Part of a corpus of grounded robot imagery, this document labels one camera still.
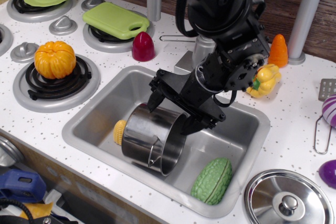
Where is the purple striped toy egg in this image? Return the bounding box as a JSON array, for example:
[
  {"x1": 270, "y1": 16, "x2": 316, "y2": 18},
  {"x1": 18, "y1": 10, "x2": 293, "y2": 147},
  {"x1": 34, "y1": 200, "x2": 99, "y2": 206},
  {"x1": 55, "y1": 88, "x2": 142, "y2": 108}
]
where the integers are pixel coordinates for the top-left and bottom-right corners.
[{"x1": 322, "y1": 94, "x2": 336, "y2": 128}]

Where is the stainless steel sink basin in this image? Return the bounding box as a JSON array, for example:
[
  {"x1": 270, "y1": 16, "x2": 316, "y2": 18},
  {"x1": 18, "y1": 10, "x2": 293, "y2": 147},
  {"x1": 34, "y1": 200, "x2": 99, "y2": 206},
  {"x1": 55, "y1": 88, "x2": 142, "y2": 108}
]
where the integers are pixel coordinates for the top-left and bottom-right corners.
[{"x1": 62, "y1": 66, "x2": 270, "y2": 218}]

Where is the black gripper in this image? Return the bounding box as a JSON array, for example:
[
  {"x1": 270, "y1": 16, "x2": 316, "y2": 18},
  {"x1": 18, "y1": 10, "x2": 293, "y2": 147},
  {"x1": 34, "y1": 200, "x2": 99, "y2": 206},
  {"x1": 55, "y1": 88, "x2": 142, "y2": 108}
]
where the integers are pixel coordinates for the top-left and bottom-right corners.
[{"x1": 147, "y1": 61, "x2": 226, "y2": 135}]

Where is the silver toy faucet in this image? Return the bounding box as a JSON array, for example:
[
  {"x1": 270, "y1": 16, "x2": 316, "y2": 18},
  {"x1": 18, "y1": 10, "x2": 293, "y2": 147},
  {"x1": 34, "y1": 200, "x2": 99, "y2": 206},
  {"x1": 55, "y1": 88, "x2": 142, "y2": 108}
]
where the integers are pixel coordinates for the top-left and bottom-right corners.
[{"x1": 147, "y1": 0, "x2": 225, "y2": 93}]

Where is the silver round cabinet knob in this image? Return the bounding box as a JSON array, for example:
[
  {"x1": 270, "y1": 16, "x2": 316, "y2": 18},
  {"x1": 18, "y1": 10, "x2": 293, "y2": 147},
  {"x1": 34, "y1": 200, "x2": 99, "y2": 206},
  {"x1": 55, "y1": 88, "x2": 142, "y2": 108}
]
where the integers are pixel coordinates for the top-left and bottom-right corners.
[{"x1": 1, "y1": 136, "x2": 24, "y2": 167}]

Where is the orange toy pumpkin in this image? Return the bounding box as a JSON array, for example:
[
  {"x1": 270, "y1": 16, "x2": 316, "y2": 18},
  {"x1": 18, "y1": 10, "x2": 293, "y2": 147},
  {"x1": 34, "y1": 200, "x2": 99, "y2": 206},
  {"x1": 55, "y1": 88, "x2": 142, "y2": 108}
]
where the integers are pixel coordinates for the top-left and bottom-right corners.
[{"x1": 34, "y1": 41, "x2": 77, "y2": 80}]

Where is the yellow toy bell pepper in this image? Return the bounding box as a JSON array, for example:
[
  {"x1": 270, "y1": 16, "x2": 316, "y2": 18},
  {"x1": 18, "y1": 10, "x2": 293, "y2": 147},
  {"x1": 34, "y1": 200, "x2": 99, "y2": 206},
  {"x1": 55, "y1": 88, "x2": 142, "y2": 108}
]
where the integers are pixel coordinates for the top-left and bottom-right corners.
[{"x1": 246, "y1": 64, "x2": 281, "y2": 98}]

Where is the silver stove knob middle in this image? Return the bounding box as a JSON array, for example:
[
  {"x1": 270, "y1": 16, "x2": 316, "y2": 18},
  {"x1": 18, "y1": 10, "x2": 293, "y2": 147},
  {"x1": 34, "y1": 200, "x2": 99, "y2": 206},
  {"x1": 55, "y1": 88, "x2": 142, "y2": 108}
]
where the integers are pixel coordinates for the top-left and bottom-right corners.
[{"x1": 49, "y1": 16, "x2": 78, "y2": 36}]

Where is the metal strainer ladle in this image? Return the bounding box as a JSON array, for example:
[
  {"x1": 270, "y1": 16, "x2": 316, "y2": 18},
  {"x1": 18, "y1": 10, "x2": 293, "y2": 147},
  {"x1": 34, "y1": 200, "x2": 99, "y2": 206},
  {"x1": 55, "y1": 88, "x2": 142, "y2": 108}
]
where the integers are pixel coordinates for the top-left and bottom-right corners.
[{"x1": 159, "y1": 35, "x2": 196, "y2": 42}]

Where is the grey toy spatula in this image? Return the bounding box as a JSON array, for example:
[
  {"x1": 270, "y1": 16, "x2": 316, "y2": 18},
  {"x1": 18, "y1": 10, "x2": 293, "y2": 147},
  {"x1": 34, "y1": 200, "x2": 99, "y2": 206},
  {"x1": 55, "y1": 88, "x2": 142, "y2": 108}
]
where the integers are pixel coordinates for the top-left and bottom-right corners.
[{"x1": 318, "y1": 78, "x2": 336, "y2": 101}]

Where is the grey vertical pole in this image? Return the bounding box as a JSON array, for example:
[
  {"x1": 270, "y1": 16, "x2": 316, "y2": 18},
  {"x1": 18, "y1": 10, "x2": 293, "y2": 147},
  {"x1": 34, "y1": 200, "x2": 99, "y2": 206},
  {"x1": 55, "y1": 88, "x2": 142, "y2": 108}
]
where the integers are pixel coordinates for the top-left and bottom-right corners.
[{"x1": 287, "y1": 0, "x2": 320, "y2": 65}]

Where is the blue clamp tool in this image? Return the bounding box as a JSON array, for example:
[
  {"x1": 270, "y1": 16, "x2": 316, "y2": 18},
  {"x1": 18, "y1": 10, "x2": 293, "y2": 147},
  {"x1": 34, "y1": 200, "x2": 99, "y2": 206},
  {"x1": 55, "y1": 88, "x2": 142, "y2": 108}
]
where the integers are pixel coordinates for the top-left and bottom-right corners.
[{"x1": 1, "y1": 169, "x2": 47, "y2": 203}]

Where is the dark red toy vegetable tip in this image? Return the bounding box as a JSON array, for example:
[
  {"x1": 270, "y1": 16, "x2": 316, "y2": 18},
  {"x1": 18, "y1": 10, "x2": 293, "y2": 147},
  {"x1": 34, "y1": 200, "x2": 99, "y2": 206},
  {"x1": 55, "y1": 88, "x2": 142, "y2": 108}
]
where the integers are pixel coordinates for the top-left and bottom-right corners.
[{"x1": 132, "y1": 32, "x2": 155, "y2": 62}]

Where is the back left stove burner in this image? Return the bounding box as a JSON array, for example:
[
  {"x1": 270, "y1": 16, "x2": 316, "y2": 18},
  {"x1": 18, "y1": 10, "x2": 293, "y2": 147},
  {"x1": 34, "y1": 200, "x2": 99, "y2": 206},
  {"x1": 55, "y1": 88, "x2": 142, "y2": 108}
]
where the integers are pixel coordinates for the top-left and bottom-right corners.
[{"x1": 7, "y1": 0, "x2": 74, "y2": 23}]

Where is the green toy bitter melon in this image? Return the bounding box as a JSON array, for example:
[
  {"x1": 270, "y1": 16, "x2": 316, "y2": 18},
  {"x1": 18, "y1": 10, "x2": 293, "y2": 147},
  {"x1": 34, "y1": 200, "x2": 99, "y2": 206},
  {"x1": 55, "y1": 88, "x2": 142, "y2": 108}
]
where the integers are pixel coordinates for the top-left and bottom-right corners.
[{"x1": 191, "y1": 157, "x2": 233, "y2": 205}]

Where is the silver stove knob front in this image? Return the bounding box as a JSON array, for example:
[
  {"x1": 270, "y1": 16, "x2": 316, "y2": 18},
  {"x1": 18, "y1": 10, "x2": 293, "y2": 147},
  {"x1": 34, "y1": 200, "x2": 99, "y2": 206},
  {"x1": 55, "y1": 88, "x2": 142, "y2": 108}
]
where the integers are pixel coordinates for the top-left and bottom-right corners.
[{"x1": 10, "y1": 42, "x2": 39, "y2": 63}]

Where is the yellow tape piece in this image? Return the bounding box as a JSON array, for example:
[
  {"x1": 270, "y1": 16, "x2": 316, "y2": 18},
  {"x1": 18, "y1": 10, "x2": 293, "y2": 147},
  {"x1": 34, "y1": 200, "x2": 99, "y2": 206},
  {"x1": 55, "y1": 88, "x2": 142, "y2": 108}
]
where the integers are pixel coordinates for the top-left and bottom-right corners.
[{"x1": 24, "y1": 202, "x2": 54, "y2": 219}]

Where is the metal wire utensil handle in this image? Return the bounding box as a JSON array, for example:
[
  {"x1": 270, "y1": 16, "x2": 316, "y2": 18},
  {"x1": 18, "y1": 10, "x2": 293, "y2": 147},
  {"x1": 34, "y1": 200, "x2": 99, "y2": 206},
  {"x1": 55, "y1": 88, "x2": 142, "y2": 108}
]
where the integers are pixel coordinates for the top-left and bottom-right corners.
[{"x1": 313, "y1": 115, "x2": 332, "y2": 155}]

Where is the yellow toy corn piece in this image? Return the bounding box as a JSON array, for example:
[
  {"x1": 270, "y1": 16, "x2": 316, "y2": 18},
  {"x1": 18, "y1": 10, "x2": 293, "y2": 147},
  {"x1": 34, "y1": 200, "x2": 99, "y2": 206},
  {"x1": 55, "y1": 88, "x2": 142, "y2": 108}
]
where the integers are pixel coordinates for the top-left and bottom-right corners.
[{"x1": 113, "y1": 120, "x2": 127, "y2": 145}]

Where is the stove burner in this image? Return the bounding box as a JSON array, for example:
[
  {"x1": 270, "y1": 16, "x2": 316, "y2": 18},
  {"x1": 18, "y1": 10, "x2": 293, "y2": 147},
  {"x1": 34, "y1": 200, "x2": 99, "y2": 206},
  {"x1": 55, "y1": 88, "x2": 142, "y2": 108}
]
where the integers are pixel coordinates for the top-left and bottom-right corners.
[
  {"x1": 83, "y1": 11, "x2": 154, "y2": 53},
  {"x1": 7, "y1": 0, "x2": 74, "y2": 23},
  {"x1": 0, "y1": 24, "x2": 13, "y2": 56},
  {"x1": 13, "y1": 55, "x2": 100, "y2": 113}
]

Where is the large steel pot lid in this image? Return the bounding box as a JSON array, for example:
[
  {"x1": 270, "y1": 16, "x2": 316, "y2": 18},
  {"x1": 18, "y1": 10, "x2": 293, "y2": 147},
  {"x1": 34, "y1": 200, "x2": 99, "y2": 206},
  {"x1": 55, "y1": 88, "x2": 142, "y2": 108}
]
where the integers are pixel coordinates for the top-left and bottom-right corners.
[{"x1": 244, "y1": 169, "x2": 335, "y2": 223}]

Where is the purple toy eggplant piece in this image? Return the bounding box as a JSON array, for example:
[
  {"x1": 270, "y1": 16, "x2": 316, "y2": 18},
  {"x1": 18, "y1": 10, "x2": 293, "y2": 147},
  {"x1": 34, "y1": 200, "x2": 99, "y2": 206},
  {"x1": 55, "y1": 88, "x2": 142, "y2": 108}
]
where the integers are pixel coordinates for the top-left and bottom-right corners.
[{"x1": 319, "y1": 160, "x2": 336, "y2": 189}]

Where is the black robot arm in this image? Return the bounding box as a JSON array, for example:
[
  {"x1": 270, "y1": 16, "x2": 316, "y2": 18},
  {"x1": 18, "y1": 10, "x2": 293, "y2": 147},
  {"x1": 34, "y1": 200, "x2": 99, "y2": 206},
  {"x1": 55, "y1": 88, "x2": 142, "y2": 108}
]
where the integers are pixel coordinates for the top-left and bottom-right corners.
[{"x1": 147, "y1": 0, "x2": 270, "y2": 135}]

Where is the front left stove burner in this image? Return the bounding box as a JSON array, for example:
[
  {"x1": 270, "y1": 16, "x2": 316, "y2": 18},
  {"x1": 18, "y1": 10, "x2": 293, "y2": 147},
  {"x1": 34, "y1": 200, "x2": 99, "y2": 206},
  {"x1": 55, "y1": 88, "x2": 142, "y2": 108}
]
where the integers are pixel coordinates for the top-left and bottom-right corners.
[{"x1": 13, "y1": 55, "x2": 100, "y2": 113}]

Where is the orange toy carrot piece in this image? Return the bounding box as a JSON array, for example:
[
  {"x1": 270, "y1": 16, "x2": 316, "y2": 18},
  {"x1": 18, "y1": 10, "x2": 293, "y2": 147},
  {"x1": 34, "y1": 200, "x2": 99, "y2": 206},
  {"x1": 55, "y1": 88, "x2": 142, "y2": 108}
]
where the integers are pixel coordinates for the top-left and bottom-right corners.
[{"x1": 268, "y1": 34, "x2": 288, "y2": 68}]

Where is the black cable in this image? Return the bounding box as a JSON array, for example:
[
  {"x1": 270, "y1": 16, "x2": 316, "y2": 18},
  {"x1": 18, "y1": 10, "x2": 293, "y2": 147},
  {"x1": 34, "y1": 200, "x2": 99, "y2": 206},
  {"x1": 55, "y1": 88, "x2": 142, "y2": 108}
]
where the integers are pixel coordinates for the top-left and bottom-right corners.
[{"x1": 0, "y1": 198, "x2": 35, "y2": 224}]

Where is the silver stove knob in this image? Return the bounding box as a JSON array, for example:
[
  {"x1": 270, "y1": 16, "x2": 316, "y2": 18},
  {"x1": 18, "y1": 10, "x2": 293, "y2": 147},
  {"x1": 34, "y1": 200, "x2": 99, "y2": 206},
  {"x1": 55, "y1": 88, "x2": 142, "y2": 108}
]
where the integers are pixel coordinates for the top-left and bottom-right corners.
[
  {"x1": 10, "y1": 42, "x2": 39, "y2": 63},
  {"x1": 81, "y1": 0, "x2": 105, "y2": 12},
  {"x1": 49, "y1": 16, "x2": 78, "y2": 36}
]

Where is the green toy cutting board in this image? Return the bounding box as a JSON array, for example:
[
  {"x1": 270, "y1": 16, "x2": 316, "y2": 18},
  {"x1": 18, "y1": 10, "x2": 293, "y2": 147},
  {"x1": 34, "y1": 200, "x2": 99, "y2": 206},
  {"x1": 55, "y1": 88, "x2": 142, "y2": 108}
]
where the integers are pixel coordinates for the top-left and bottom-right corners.
[{"x1": 82, "y1": 2, "x2": 150, "y2": 40}]

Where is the middle stove burner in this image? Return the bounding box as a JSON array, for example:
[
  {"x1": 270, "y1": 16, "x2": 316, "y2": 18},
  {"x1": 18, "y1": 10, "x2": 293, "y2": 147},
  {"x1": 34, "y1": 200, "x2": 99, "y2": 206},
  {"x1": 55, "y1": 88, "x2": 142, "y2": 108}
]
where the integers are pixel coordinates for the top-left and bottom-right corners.
[{"x1": 83, "y1": 11, "x2": 154, "y2": 53}]

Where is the far left stove burner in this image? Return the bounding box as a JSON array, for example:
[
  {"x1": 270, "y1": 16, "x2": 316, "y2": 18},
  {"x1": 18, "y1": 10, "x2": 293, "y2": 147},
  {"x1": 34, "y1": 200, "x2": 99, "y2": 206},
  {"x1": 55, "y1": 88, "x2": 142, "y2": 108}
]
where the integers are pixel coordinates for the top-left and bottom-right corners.
[{"x1": 0, "y1": 24, "x2": 13, "y2": 56}]

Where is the stainless steel pot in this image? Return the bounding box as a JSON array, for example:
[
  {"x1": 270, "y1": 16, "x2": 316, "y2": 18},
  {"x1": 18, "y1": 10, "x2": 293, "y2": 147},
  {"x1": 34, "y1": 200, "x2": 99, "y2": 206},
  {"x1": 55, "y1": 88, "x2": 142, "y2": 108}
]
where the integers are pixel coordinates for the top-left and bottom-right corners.
[{"x1": 121, "y1": 103, "x2": 187, "y2": 176}]

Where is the silver stove knob back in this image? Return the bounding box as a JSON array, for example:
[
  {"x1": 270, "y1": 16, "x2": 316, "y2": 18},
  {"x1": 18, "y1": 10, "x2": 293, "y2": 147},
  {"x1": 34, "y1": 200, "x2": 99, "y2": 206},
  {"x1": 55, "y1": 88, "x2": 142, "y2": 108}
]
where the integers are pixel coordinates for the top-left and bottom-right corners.
[{"x1": 81, "y1": 0, "x2": 105, "y2": 12}]

